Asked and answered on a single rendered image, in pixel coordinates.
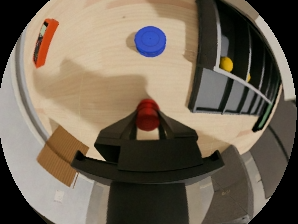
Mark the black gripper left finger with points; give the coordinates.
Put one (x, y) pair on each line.
(122, 128)

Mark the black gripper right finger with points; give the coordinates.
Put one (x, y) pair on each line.
(173, 128)

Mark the green tray with black rim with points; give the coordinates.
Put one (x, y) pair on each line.
(261, 118)

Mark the white curved cover panel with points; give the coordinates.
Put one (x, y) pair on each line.
(235, 44)

